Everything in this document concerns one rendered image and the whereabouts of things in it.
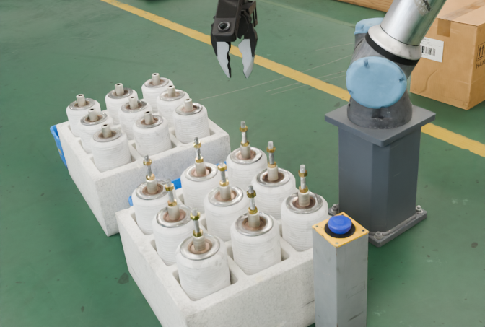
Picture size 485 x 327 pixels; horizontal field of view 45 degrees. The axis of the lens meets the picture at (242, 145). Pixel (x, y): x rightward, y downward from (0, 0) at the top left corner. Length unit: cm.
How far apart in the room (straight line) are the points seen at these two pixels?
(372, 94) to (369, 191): 32
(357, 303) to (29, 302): 77
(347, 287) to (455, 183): 75
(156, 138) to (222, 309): 60
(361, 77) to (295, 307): 48
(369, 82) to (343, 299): 41
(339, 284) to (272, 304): 19
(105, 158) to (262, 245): 58
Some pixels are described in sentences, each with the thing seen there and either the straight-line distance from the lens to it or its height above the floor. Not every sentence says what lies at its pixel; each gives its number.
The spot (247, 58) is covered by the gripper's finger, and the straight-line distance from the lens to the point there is 124.
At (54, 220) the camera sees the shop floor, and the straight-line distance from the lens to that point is 174.
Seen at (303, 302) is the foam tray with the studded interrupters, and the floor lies 7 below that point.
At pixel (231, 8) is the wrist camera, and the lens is 118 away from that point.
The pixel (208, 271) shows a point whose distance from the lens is 109.
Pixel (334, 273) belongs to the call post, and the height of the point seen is 25.
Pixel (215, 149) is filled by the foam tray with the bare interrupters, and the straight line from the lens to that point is 162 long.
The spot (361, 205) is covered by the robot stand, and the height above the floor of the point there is 9.
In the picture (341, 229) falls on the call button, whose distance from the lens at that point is 100.
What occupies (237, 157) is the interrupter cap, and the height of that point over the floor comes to 25.
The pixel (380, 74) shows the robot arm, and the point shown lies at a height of 49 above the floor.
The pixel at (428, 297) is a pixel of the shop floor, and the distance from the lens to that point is 137.
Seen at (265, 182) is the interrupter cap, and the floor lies 25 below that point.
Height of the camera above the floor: 94
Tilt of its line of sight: 29 degrees down
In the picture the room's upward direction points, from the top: 6 degrees counter-clockwise
